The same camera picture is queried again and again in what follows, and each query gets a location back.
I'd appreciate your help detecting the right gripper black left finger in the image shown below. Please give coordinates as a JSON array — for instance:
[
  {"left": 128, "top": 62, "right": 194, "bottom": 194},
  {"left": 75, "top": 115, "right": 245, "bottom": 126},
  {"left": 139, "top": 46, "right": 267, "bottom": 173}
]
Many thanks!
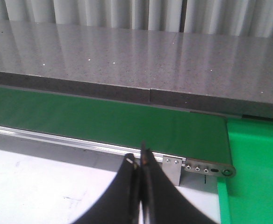
[{"left": 75, "top": 153, "right": 140, "bottom": 224}]

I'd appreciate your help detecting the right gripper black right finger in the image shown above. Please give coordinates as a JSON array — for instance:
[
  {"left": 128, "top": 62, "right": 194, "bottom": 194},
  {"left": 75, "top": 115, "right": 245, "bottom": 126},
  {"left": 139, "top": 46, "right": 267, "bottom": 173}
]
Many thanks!
[{"left": 140, "top": 142, "right": 215, "bottom": 224}]

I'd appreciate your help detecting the grey right conveyor end plate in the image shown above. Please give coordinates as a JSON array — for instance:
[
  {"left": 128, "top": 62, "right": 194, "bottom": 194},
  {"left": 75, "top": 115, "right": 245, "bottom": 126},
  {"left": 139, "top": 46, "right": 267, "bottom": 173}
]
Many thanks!
[{"left": 185, "top": 158, "right": 236, "bottom": 178}]

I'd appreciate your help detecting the green conveyor belt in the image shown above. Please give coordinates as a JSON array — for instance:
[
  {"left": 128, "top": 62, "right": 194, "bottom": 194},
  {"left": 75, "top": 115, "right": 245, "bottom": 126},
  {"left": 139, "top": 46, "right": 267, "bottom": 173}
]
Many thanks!
[{"left": 0, "top": 87, "right": 232, "bottom": 164}]

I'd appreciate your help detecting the green plastic bin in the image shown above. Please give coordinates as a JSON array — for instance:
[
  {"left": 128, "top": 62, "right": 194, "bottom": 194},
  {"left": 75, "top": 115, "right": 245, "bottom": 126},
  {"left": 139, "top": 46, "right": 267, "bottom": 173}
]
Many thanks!
[{"left": 217, "top": 118, "right": 273, "bottom": 224}]

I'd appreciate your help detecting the grey stone counter shelf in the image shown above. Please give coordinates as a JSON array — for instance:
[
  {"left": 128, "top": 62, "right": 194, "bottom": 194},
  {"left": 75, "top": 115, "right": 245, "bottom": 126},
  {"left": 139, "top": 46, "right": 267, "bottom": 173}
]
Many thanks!
[{"left": 0, "top": 20, "right": 273, "bottom": 119}]

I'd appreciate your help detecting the white pleated curtain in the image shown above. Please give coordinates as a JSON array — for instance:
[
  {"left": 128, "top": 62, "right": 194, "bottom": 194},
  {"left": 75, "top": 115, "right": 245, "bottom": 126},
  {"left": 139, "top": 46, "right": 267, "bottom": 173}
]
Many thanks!
[{"left": 0, "top": 0, "right": 273, "bottom": 37}]

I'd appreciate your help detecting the steel right support bracket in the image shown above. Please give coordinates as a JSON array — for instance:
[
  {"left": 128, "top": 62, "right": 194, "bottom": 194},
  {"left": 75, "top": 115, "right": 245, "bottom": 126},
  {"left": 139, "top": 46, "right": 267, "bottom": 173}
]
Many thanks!
[{"left": 162, "top": 156, "right": 183, "bottom": 186}]

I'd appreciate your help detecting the aluminium conveyor side rail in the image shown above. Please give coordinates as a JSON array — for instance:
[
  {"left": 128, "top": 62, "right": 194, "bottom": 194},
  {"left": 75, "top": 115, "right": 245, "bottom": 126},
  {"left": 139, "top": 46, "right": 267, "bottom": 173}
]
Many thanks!
[{"left": 0, "top": 123, "right": 186, "bottom": 164}]

